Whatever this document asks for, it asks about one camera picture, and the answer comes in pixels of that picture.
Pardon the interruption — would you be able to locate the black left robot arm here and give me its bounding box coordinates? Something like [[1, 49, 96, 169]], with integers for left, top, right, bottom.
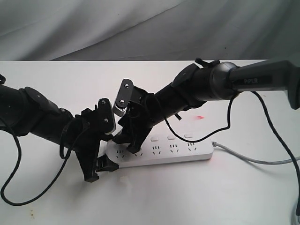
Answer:
[[0, 76, 119, 182]]

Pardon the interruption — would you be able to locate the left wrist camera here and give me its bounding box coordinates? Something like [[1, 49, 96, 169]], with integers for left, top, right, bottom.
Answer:
[[97, 98, 116, 135]]

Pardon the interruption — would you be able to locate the white five-outlet power strip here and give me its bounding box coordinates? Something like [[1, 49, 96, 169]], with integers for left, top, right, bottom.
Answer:
[[106, 133, 214, 168]]

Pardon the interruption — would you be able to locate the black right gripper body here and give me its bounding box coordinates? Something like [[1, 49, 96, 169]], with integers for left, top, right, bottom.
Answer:
[[118, 87, 154, 137]]

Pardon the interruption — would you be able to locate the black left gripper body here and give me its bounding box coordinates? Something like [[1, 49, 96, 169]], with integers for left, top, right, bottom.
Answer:
[[72, 107, 101, 182]]

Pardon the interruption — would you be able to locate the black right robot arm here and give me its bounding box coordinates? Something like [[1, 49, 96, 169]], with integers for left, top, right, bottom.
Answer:
[[113, 55, 300, 153]]

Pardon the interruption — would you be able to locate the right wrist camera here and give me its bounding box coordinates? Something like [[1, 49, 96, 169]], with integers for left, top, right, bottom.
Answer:
[[113, 79, 134, 117]]

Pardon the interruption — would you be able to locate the grey power cord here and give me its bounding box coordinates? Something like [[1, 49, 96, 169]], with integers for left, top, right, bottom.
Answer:
[[210, 141, 300, 225]]

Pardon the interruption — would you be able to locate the grey backdrop cloth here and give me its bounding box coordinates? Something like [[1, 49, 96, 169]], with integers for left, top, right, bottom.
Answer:
[[0, 0, 300, 60]]

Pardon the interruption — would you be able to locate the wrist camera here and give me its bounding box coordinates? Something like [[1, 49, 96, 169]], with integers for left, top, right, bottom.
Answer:
[[113, 79, 134, 117], [97, 98, 116, 135]]

